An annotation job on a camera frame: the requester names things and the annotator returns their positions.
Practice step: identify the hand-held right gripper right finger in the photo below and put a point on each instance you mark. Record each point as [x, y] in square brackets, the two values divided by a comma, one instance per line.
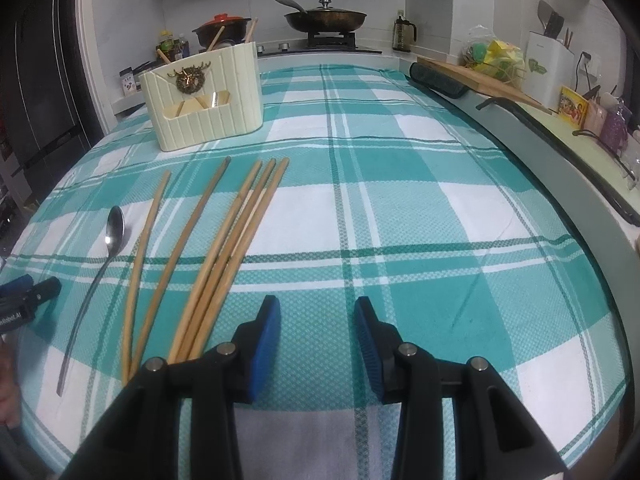
[372, 350]

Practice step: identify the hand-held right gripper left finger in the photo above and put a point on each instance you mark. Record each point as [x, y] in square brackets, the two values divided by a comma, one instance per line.
[265, 350]

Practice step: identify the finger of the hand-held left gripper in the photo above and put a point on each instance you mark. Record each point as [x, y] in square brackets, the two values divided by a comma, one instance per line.
[17, 285]
[47, 290]

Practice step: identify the cream utensil holder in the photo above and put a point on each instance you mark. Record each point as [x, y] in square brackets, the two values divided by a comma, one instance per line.
[210, 130]

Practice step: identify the teal checkered tablecloth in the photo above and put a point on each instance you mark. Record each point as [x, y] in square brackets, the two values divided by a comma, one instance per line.
[400, 210]

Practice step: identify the dark refrigerator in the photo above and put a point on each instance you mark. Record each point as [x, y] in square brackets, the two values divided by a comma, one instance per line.
[45, 85]

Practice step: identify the yellow-capped bottle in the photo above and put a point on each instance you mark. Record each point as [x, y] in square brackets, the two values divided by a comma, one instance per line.
[166, 45]

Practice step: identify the dark sauce bottle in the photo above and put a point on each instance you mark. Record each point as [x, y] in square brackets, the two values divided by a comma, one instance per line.
[182, 49]

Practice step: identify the wooden cutting board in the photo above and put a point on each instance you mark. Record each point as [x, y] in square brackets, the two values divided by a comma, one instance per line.
[495, 87]

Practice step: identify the black gas cooktop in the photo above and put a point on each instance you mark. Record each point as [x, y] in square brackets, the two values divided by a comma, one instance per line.
[325, 45]

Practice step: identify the black clay pot orange lid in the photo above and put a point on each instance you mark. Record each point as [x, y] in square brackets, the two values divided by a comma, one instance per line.
[225, 27]

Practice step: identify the yellow printed mug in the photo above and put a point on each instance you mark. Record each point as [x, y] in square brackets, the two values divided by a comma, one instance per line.
[574, 105]

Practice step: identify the dark glass kettle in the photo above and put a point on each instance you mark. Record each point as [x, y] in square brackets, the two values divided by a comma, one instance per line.
[402, 32]

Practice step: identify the clear bag yellow green contents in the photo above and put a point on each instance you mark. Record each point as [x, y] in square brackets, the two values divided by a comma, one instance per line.
[495, 55]

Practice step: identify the pink cup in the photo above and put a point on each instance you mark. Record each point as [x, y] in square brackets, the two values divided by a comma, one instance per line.
[595, 115]

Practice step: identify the purple bottle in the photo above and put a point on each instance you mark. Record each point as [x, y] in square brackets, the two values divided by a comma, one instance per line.
[616, 127]

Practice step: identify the white knife block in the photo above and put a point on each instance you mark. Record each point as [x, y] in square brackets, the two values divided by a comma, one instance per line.
[550, 70]

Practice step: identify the wok with glass lid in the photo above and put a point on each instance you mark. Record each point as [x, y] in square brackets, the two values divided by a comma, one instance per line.
[325, 20]

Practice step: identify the black spatula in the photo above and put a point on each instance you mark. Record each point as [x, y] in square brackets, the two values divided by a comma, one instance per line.
[544, 12]

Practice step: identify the wall socket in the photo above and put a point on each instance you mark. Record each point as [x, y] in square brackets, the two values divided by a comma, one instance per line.
[589, 64]

